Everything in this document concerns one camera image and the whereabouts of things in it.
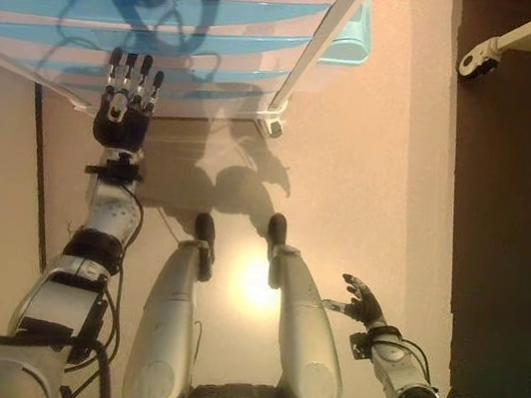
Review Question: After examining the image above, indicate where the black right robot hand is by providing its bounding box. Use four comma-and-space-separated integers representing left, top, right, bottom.
319, 269, 394, 331

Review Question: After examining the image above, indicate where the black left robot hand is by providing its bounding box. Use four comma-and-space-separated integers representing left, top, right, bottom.
89, 45, 170, 156

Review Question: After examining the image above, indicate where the silver right robot leg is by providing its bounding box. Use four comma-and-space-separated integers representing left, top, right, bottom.
239, 210, 372, 398

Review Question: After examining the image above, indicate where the silver robot leg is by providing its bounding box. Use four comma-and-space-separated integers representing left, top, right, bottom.
239, 210, 372, 398
119, 203, 225, 398

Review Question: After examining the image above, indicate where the cart caster wheel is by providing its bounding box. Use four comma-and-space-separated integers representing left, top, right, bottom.
260, 111, 288, 142

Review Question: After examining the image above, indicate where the silver left robot leg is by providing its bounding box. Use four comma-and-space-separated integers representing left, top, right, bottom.
119, 203, 225, 398

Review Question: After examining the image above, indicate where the light blue waste bin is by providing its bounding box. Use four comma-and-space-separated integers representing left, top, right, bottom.
315, 0, 383, 71

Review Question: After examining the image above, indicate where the bed caster wheel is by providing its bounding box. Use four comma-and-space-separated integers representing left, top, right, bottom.
455, 31, 504, 86

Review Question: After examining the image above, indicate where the thick black cable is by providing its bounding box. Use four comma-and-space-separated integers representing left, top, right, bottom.
0, 321, 124, 398

